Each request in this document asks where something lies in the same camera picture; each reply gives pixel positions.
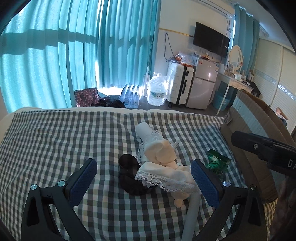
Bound green medicine sachet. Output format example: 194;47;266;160
206;149;232;176

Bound cream lace sock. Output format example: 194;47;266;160
135;139;199;208

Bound black sunglasses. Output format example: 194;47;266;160
118;154;156;196

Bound person's right hand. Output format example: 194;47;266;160
270;177;295;240

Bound wooden chair with clothes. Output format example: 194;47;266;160
275;107;288;127

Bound white plastic tube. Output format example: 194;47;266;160
181;193;201;241

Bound cardboard box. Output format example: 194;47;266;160
220;91;295;202

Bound white louvered wardrobe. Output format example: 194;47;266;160
254;39;295;133

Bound blue laundry basket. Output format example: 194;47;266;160
212;92;230;111

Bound white vanity table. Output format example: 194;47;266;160
216;72;255;116

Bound white cylindrical bottle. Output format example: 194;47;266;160
135;122;164;149

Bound oval vanity mirror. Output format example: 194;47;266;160
228;45;244;73

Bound silver mini fridge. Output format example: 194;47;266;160
186;58;218;110

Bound white suitcase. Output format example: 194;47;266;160
166;62;194;105

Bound large water jug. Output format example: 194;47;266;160
147;73;168;106

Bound teal corner curtain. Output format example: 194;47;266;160
233;4;259;75

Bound purple dotted bag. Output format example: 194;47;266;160
74;87;100;107

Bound bottled water pack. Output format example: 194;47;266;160
119;84;143;109

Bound black shoes pile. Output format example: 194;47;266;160
98;97;125;108

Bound teal window curtain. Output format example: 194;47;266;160
1;1;161;113

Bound black wall television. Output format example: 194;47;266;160
193;22;230;58

